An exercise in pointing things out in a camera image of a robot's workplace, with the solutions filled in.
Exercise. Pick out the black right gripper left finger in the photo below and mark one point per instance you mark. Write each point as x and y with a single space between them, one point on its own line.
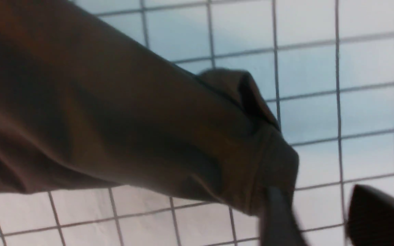
277 224

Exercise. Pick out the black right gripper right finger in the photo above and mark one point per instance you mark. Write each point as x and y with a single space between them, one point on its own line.
371 217

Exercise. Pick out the gray long-sleeved shirt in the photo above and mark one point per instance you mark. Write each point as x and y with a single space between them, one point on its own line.
84 106

